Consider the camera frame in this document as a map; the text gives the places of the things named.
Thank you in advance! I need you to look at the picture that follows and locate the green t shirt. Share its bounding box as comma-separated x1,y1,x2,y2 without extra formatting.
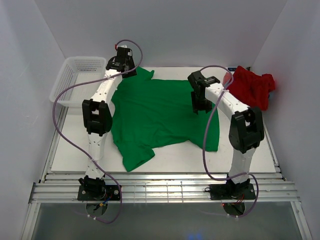
111,67,220,172

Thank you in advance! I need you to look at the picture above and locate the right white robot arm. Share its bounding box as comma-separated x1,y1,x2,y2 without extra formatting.
187,70,265,200

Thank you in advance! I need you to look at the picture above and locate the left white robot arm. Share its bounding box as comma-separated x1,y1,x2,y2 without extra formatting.
79,45,137,200

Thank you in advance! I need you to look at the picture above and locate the pink folded cloth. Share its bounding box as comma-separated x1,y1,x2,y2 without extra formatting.
222,72,233,85

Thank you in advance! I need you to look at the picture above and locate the white plastic basket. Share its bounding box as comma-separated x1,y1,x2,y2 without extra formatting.
49,56,107,108

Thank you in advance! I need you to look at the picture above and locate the red t shirt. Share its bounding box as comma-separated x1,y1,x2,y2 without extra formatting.
227,66,276,111

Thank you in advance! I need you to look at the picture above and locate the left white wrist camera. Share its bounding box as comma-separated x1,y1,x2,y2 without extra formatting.
115,44,131,51

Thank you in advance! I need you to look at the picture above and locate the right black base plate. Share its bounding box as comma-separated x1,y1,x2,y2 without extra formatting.
204,183,256,200

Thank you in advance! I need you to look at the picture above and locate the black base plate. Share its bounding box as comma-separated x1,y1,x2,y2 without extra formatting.
77,185,121,202
204,183,256,200

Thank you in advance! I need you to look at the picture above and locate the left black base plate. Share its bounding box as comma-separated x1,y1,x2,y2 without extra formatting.
77,185,121,202

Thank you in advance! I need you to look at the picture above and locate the aluminium rail frame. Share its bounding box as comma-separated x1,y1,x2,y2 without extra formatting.
30,112,300,203

